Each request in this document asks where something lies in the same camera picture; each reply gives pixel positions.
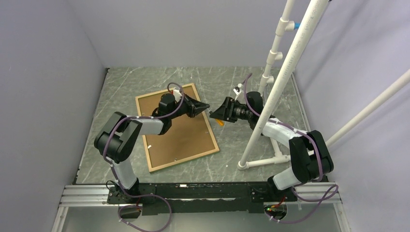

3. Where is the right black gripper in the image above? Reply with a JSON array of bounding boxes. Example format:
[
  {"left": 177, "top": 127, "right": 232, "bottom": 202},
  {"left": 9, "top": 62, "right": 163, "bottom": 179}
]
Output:
[{"left": 210, "top": 97, "right": 253, "bottom": 123}]

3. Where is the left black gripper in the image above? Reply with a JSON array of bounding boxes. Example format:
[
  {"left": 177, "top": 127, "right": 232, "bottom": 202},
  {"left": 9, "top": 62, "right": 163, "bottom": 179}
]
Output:
[{"left": 169, "top": 93, "right": 210, "bottom": 120}]

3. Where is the green wooden picture frame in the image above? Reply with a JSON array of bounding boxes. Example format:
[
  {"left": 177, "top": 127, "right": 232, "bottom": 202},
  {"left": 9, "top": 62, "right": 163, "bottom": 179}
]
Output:
[{"left": 135, "top": 83, "right": 220, "bottom": 174}]

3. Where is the orange handled screwdriver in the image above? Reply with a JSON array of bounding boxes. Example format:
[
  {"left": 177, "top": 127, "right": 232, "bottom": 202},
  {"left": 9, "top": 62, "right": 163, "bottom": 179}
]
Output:
[{"left": 215, "top": 119, "right": 224, "bottom": 126}]

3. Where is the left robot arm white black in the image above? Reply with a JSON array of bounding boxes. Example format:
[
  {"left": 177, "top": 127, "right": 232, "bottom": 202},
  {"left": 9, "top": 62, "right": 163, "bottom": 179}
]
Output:
[{"left": 94, "top": 91, "right": 210, "bottom": 203}]

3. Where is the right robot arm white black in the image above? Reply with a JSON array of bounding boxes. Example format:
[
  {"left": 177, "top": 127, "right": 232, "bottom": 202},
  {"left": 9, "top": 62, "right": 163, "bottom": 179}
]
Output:
[{"left": 210, "top": 91, "right": 334, "bottom": 201}]

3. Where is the white PVC pipe stand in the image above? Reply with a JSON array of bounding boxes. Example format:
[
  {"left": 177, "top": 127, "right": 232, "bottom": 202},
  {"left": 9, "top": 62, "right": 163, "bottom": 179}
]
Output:
[{"left": 237, "top": 0, "right": 410, "bottom": 170}]

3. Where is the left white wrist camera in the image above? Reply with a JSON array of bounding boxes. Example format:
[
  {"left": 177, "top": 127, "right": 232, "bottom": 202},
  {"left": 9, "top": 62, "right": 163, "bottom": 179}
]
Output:
[{"left": 172, "top": 89, "right": 182, "bottom": 102}]

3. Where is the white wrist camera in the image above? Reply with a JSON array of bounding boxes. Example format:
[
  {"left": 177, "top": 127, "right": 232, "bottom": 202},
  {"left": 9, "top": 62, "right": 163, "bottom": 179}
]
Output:
[
  {"left": 233, "top": 83, "right": 244, "bottom": 101},
  {"left": 172, "top": 89, "right": 182, "bottom": 102}
]

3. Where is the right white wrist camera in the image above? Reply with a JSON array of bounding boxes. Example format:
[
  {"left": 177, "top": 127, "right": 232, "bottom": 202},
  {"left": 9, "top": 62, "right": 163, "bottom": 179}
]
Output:
[{"left": 233, "top": 83, "right": 244, "bottom": 101}]

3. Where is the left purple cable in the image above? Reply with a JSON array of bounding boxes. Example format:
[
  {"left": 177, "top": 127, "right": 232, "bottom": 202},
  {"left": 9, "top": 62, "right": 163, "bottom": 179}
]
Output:
[{"left": 102, "top": 82, "right": 186, "bottom": 201}]

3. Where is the purple cable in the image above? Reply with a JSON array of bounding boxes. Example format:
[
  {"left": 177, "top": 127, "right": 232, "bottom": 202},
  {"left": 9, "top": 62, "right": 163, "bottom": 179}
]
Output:
[
  {"left": 242, "top": 72, "right": 339, "bottom": 225},
  {"left": 102, "top": 82, "right": 186, "bottom": 201}
]

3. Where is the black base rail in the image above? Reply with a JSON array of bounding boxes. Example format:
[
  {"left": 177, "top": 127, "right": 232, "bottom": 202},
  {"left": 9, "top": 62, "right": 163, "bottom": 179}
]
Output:
[{"left": 107, "top": 182, "right": 297, "bottom": 216}]

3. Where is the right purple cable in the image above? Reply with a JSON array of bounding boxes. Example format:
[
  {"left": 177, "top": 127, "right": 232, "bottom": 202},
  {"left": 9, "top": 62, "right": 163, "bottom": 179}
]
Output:
[{"left": 242, "top": 72, "right": 339, "bottom": 225}]

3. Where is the aluminium frame rail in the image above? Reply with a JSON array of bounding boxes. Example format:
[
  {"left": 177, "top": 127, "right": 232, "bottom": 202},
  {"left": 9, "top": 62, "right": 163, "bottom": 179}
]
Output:
[{"left": 52, "top": 182, "right": 351, "bottom": 232}]

